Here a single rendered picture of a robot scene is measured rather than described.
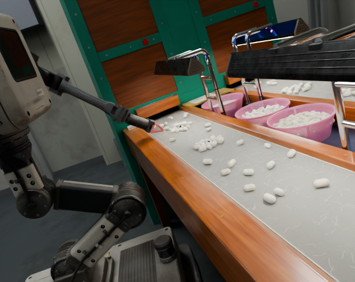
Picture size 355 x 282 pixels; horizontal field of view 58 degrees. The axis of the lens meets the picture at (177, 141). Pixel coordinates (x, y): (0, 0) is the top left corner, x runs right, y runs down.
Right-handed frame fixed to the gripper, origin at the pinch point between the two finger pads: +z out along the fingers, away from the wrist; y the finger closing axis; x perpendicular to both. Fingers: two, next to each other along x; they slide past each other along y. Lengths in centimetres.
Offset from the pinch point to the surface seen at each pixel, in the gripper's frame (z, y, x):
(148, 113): 0.2, 39.5, -4.1
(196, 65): -6.4, -32.2, -33.8
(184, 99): 23, 45, -21
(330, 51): -11, -111, -35
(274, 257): -8, -116, 7
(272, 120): 30, -46, -24
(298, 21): 33, -32, -71
